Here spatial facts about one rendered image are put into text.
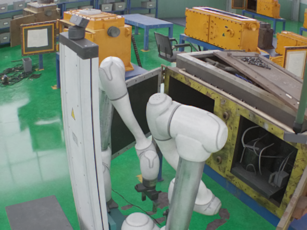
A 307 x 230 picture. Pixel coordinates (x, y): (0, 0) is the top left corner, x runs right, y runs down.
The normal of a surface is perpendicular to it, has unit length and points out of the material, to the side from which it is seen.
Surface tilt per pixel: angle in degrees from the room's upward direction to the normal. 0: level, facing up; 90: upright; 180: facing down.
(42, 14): 90
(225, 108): 90
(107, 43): 90
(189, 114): 24
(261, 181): 0
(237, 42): 90
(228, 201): 0
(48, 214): 0
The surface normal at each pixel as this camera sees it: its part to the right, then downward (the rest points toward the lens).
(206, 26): -0.82, 0.22
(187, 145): -0.53, 0.28
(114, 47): 0.58, 0.38
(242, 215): 0.04, -0.90
